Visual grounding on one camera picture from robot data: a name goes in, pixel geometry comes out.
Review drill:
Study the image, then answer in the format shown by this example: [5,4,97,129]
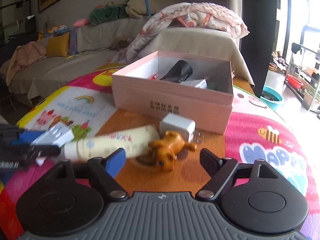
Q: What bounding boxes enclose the white battery charger box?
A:
[31,122,74,161]

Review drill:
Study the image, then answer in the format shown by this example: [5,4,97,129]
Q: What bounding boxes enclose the cream lotion tube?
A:
[63,125,160,162]

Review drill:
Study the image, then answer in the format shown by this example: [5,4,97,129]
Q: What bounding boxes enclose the brown toy dog figurine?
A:
[137,131,197,172]

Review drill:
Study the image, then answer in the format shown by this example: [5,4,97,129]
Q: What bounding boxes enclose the white usb wall charger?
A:
[159,113,202,144]

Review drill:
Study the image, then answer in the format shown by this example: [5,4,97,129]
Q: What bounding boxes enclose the black funnel nozzle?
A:
[161,60,193,84]

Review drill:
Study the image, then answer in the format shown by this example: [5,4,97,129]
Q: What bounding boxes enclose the red cigarette lighter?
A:
[149,73,159,80]

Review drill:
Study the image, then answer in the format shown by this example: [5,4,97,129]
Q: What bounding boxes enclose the teal plastic hand crank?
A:
[207,82,223,91]

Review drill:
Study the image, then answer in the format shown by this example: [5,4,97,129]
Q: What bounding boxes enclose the colourful cartoon play mat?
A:
[1,66,319,239]

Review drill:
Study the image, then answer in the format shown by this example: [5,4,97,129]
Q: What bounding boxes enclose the pink cardboard box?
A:
[112,51,233,134]

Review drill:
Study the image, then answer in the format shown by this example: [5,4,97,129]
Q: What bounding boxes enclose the blue plastic basin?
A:
[260,86,283,111]

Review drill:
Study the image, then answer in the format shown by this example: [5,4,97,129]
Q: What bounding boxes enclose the yellow cushion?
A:
[46,33,69,57]

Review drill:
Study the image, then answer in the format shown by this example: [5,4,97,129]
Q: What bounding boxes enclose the red plastic basin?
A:
[286,74,303,89]

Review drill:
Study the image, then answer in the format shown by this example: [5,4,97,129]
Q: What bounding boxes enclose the metal balcony shelf rack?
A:
[284,43,319,114]

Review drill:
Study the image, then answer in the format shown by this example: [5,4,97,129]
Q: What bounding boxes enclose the beige covered sofa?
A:
[1,17,253,105]

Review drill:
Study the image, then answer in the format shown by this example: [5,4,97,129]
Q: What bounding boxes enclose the green plush pillow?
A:
[89,4,129,25]

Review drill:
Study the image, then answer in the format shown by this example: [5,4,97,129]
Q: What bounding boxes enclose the pink floral blanket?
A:
[112,2,249,63]

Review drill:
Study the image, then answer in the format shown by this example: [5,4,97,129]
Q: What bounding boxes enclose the beige pillow with blue strap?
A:
[125,0,184,18]

